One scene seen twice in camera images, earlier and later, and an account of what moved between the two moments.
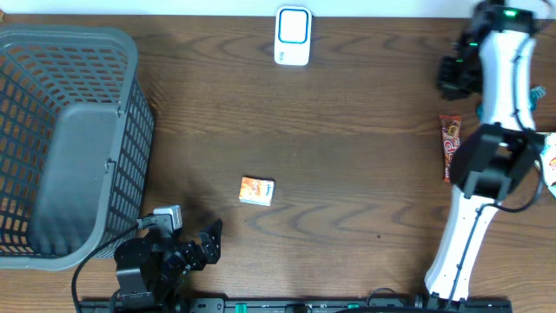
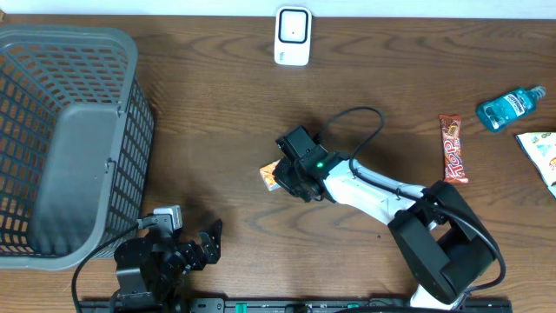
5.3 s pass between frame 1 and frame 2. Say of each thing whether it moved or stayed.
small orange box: moved
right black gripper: moved
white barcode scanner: stayed
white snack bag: stayed
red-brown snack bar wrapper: stayed
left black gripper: stayed
